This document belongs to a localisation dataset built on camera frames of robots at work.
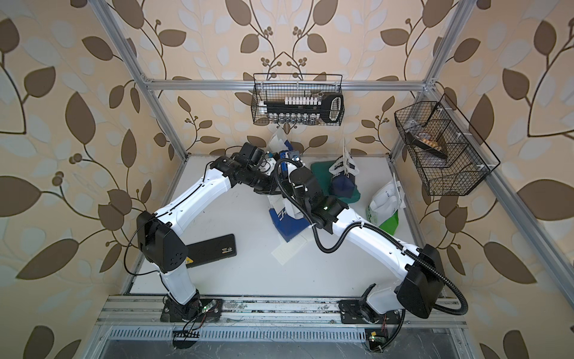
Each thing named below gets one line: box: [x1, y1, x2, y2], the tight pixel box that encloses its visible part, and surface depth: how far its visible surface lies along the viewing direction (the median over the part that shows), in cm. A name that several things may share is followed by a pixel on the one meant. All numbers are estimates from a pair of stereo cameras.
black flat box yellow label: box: [185, 233, 237, 269], surface depth 89 cm
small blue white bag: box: [328, 137, 360, 199], surface depth 93 cm
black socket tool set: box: [258, 92, 345, 125], surface depth 86 cm
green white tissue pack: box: [366, 173, 407, 236], surface depth 83 cm
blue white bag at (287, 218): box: [267, 194, 311, 244], surface depth 81 cm
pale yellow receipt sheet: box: [271, 234, 308, 266], surface depth 91 cm
